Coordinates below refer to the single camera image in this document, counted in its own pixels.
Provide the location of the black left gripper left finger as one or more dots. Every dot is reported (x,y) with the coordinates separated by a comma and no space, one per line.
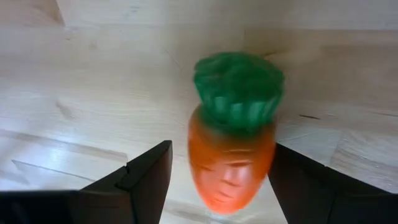
(140,189)

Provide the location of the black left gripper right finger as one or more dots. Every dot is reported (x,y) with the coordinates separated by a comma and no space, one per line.
(314,196)

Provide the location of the orange toy carrot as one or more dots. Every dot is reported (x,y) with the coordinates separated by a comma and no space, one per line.
(230,174)

